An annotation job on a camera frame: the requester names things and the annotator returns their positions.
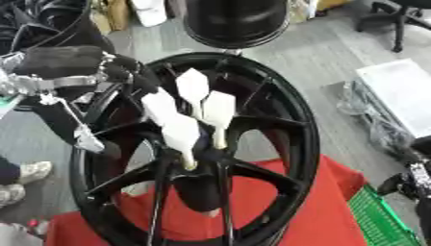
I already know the pile of black tyres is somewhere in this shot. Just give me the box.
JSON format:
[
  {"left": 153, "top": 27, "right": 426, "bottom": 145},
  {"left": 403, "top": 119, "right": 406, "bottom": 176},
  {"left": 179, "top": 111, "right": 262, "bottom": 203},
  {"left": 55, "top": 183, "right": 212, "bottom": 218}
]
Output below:
[{"left": 0, "top": 0, "right": 116, "bottom": 56}]

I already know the tan cardboard box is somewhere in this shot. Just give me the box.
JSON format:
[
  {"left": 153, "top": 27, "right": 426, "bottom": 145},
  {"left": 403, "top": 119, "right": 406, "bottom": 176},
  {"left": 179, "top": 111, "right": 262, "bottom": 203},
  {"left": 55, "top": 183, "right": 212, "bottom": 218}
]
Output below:
[{"left": 90, "top": 0, "right": 134, "bottom": 32}]

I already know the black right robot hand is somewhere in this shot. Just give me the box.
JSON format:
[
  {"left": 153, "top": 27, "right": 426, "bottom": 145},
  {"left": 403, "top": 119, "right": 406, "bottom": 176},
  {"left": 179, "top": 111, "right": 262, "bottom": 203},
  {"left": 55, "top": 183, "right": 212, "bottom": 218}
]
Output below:
[{"left": 377, "top": 135, "right": 431, "bottom": 219}]

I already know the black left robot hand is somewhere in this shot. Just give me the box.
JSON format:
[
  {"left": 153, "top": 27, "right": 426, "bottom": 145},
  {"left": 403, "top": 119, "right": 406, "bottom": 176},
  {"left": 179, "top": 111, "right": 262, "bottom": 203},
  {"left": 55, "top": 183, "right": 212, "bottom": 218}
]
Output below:
[{"left": 12, "top": 44, "right": 165, "bottom": 154}]

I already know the white box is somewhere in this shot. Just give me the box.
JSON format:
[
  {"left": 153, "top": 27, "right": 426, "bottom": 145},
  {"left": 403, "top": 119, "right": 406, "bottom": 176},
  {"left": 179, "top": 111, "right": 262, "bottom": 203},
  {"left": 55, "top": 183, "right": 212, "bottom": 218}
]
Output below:
[{"left": 353, "top": 58, "right": 431, "bottom": 139}]

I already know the person's shoe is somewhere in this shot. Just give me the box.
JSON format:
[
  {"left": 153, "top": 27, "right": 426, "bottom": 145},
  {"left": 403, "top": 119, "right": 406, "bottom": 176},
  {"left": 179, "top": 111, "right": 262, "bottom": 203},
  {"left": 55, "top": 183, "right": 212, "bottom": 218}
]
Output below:
[
  {"left": 0, "top": 184, "right": 27, "bottom": 209},
  {"left": 14, "top": 160, "right": 54, "bottom": 185}
]

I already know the clear plastic bag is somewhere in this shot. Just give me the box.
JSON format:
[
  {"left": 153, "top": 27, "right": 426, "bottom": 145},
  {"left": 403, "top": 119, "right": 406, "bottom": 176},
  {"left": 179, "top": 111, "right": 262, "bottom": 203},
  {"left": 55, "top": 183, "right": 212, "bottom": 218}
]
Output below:
[{"left": 335, "top": 81, "right": 419, "bottom": 162}]

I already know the green plastic crate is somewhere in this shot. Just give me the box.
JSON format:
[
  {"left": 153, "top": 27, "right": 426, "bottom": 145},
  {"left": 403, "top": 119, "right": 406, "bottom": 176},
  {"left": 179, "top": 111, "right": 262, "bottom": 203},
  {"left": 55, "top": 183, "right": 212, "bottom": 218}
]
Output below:
[{"left": 346, "top": 184, "right": 426, "bottom": 246}]

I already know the black spoked wheel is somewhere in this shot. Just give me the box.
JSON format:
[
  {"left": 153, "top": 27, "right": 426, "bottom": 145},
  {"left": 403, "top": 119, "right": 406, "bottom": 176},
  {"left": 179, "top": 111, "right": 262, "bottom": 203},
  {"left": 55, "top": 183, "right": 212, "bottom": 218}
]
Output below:
[{"left": 68, "top": 52, "right": 323, "bottom": 246}]

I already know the black office chair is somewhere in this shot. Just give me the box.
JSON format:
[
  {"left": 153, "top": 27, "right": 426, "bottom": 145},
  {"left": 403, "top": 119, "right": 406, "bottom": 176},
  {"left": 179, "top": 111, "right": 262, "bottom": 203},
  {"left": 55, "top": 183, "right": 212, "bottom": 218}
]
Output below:
[{"left": 355, "top": 0, "right": 431, "bottom": 54}]

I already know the person's leg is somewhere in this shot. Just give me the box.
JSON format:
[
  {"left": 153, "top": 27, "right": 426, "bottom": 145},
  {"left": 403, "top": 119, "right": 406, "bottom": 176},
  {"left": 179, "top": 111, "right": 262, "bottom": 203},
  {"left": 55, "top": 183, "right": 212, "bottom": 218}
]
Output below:
[{"left": 0, "top": 155, "right": 24, "bottom": 186}]

